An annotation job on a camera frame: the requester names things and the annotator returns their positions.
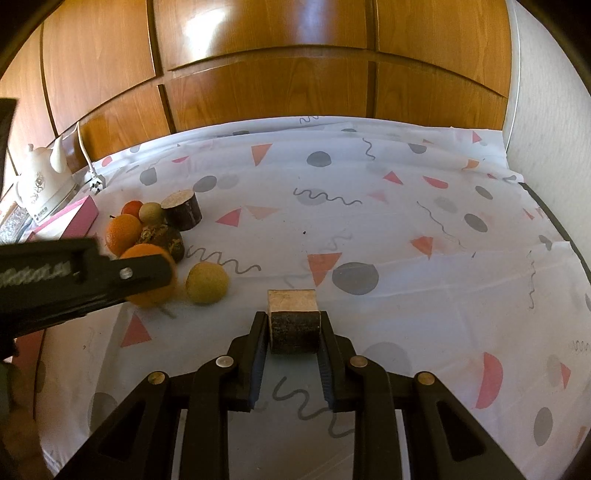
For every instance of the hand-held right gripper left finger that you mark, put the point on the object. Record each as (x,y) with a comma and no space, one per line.
(257,369)

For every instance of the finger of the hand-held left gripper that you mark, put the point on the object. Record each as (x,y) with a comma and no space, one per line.
(138,277)

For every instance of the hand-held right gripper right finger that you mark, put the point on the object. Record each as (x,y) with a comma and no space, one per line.
(325,374)

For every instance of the large orange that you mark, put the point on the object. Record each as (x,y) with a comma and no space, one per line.
(145,251)
(122,233)

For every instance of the dark brown lumpy fruit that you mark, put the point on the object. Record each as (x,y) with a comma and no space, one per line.
(162,241)

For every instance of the small brown wooden block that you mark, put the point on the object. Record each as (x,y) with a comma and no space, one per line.
(294,330)

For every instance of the small pale green ball fruit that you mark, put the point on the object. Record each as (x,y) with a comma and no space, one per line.
(152,213)

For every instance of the yellow round fruit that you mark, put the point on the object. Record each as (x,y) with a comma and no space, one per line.
(207,282)

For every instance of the small red-orange tangerine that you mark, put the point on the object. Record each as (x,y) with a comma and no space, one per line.
(133,207)

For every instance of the brown wooden log cylinder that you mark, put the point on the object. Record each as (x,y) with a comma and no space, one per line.
(182,210)

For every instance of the pink cardboard box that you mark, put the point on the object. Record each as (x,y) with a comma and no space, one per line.
(76,217)

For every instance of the clear crystal glass box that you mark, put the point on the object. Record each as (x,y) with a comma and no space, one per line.
(11,226)

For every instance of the white ceramic electric kettle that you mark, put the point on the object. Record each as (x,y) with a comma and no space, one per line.
(39,184)

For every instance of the white patterned tablecloth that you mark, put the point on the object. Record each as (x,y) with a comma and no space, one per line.
(369,230)

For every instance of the brown wooden wardrobe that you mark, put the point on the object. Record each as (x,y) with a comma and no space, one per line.
(277,69)

